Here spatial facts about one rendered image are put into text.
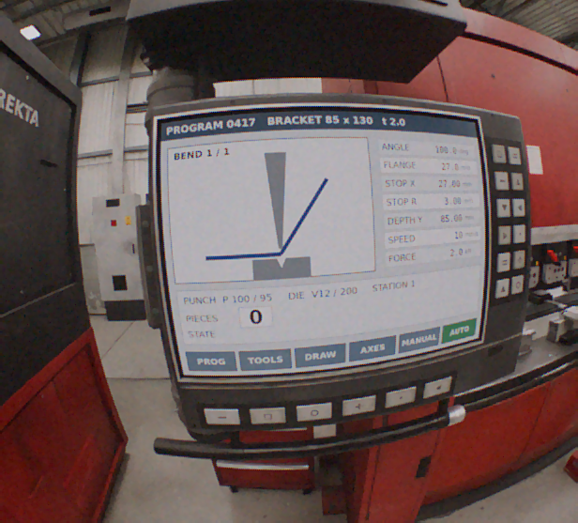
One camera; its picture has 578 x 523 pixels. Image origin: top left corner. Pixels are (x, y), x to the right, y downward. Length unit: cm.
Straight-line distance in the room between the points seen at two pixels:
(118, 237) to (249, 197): 454
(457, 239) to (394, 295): 9
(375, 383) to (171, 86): 46
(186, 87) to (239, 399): 41
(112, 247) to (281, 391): 460
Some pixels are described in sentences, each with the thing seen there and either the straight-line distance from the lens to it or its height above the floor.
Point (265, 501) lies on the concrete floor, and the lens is 178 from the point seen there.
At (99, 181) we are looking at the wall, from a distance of 536.
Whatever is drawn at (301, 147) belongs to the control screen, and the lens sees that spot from 27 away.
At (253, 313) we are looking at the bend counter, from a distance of 27.
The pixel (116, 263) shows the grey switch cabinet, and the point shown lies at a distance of 482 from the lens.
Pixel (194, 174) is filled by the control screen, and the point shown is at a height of 152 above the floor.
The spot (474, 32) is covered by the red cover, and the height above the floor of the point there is 217.
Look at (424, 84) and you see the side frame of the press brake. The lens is 77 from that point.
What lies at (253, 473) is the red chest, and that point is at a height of 26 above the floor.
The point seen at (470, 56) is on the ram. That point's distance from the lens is 121.
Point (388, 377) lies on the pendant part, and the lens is 33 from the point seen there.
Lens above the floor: 148
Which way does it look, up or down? 3 degrees down
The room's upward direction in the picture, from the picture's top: 3 degrees counter-clockwise
